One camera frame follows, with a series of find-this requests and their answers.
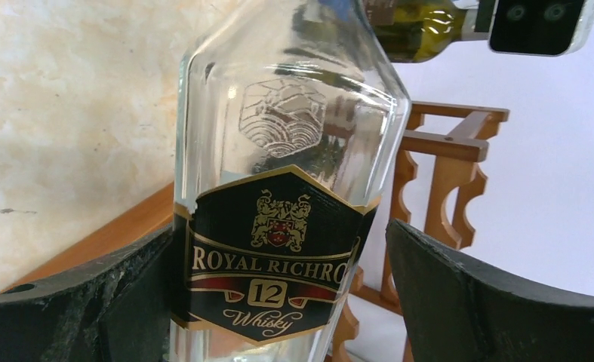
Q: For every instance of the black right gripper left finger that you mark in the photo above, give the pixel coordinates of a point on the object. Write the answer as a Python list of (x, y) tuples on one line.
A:
[(112, 308)]

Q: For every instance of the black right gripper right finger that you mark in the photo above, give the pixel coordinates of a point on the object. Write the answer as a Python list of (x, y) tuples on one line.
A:
[(459, 308)]

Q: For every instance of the clear whisky bottle black label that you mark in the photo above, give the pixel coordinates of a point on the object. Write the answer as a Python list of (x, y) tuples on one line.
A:
[(289, 116)]

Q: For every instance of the wooden wine rack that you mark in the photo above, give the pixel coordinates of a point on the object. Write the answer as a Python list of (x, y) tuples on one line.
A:
[(457, 177)]

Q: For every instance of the green wine bottle grey capsule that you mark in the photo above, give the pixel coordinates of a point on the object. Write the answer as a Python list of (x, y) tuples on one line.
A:
[(416, 31)]

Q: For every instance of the wooden compartment tray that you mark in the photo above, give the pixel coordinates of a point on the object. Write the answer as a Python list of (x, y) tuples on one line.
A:
[(144, 218)]

